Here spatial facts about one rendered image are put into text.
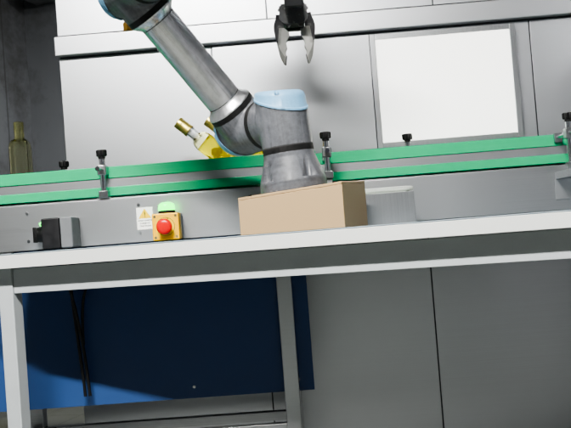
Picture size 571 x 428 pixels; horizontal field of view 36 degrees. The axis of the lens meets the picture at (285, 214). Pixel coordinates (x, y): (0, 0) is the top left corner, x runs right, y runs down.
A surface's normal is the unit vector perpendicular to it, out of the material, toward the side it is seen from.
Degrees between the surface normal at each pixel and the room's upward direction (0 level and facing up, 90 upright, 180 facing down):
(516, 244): 90
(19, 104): 90
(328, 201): 90
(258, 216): 90
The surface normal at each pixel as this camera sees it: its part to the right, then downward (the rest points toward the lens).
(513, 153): -0.03, -0.03
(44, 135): -0.29, 0.00
